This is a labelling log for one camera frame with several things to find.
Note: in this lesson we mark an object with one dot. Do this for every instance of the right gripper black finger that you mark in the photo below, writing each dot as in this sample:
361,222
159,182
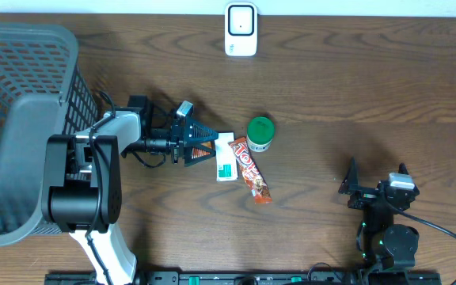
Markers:
402,169
350,183

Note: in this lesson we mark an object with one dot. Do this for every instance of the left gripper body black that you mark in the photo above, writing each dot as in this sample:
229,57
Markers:
165,141

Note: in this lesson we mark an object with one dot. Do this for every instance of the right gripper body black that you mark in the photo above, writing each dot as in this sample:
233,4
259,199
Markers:
363,199

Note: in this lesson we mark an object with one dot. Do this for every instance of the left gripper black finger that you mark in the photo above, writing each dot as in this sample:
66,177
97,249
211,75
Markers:
195,132
188,160

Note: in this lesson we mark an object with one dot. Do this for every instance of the white green medicine box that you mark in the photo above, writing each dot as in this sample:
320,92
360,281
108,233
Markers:
226,163

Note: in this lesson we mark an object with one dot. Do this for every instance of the orange chocolate bar wrapper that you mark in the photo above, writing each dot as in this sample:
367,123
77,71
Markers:
251,174

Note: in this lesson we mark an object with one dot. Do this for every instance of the green lid white jar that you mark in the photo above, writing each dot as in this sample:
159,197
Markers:
260,133

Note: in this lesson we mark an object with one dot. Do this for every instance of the orange tissue pack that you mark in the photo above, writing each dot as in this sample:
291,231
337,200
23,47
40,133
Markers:
203,151

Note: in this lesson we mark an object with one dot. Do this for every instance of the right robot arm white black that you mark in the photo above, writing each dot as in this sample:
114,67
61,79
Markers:
382,242

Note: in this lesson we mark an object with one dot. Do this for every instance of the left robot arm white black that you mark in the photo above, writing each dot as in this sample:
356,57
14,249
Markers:
81,190

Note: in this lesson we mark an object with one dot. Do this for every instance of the white barcode scanner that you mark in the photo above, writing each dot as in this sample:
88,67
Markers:
241,28

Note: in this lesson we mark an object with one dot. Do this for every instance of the grey plastic mesh basket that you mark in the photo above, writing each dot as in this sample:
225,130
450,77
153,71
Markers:
42,93

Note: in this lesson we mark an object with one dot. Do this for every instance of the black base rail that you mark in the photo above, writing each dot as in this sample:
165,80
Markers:
176,278

